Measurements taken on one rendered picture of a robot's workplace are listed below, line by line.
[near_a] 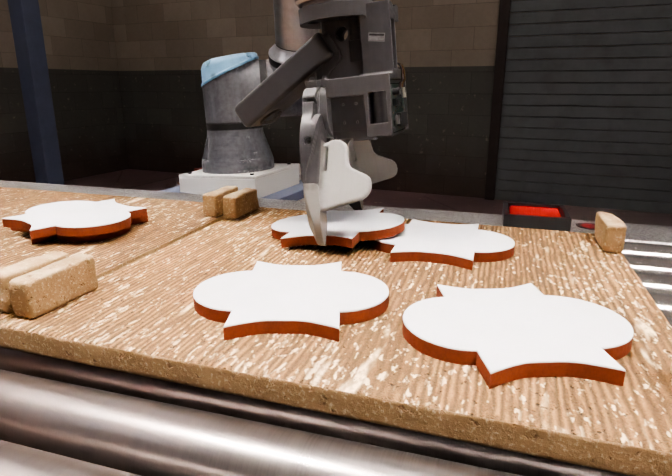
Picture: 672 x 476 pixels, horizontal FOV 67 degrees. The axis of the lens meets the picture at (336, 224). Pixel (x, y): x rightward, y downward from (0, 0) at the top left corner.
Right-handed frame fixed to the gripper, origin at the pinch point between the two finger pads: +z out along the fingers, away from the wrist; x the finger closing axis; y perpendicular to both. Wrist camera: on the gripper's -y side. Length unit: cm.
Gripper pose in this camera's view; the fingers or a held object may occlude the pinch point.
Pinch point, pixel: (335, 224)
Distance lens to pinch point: 51.1
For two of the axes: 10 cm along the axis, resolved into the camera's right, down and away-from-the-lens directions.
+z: 0.9, 9.7, 2.3
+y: 9.4, -0.1, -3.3
